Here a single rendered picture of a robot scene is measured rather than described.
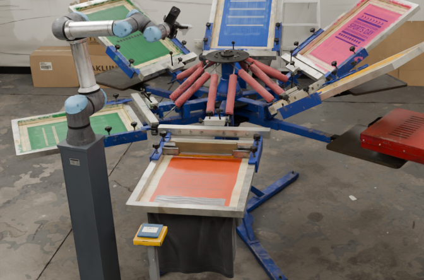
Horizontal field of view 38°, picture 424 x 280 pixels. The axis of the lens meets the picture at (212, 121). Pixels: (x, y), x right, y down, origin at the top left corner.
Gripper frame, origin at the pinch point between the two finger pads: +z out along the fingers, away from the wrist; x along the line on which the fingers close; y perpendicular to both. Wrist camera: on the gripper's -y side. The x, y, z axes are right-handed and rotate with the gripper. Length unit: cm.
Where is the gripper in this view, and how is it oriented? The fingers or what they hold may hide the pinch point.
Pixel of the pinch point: (180, 19)
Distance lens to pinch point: 323.8
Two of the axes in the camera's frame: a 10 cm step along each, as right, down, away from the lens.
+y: -3.5, 8.3, 4.3
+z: 3.5, -3.1, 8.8
